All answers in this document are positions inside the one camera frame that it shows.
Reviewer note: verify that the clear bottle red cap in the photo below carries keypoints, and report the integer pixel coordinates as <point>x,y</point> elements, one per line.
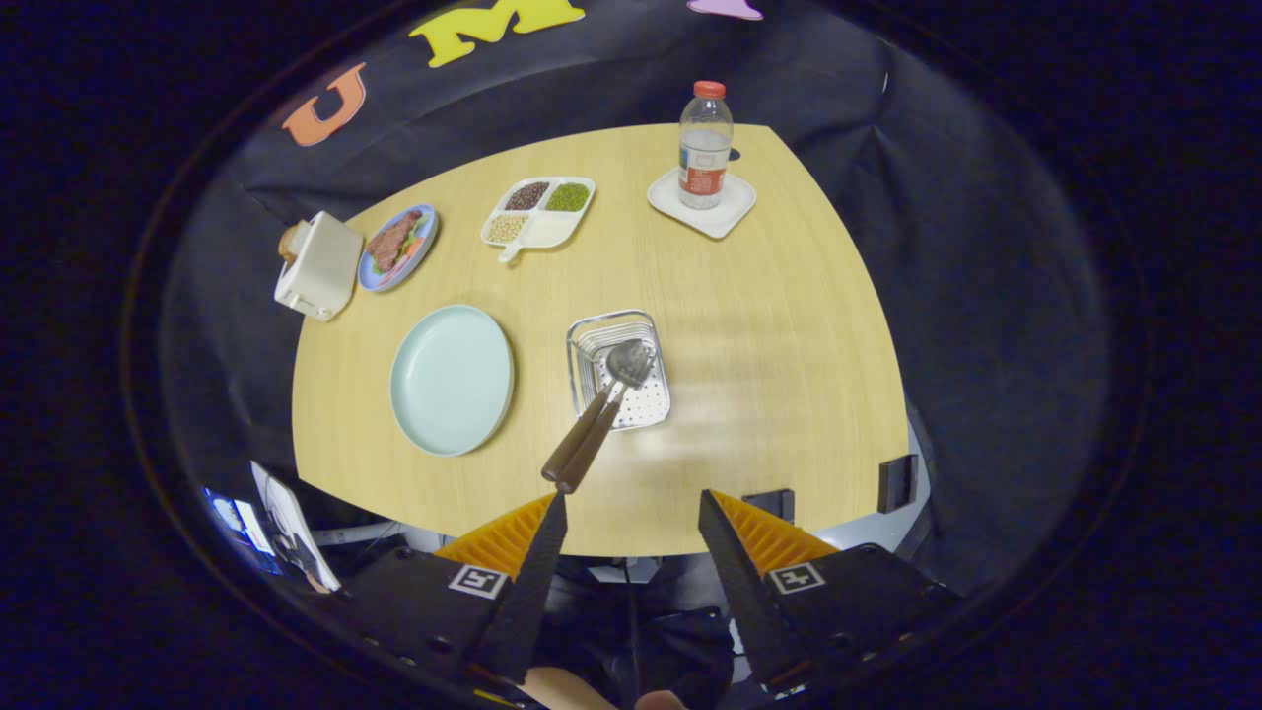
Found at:
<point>704,158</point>

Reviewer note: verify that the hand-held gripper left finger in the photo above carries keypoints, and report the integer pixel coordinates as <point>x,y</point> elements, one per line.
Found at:
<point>527,602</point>

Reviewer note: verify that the white square coaster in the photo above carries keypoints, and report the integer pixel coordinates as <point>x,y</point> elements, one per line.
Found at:
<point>725,215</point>

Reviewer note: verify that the black backdrop cloth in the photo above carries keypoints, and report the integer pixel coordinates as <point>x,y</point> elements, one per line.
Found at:
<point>986,296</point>

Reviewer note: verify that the light green round plate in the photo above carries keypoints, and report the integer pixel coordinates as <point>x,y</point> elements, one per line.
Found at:
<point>452,380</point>

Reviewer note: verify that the pale yellow bean pile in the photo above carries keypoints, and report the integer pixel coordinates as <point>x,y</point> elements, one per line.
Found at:
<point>507,228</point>

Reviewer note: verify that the green bean pile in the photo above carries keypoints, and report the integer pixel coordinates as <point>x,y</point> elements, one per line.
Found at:
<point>569,197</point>

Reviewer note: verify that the perforated metal tray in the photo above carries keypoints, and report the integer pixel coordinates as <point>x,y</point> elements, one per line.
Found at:
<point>641,406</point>

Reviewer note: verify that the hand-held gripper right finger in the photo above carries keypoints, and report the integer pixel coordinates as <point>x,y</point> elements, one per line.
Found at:
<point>744,602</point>

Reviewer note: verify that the toasted bread slice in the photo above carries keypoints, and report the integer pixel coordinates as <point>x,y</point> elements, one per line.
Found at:
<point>290,242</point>

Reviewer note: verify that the dark red bean pile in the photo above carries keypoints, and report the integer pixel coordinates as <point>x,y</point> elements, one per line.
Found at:
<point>527,195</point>

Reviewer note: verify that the blue round plate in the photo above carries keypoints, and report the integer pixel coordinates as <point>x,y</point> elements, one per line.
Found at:
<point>419,258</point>

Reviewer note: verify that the white toaster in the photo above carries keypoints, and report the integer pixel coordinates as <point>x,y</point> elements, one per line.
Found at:
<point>320,268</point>

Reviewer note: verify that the black table bracket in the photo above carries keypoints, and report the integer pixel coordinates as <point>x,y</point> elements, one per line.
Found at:
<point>897,483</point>
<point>769,505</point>

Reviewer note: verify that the brown steak piece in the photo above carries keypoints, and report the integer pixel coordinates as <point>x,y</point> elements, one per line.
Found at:
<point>392,242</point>

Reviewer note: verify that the white divided dish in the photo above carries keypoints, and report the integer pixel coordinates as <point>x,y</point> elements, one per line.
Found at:
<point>552,229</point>

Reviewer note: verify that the white paper sheets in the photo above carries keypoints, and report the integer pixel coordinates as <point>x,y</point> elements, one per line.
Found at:
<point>291,518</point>

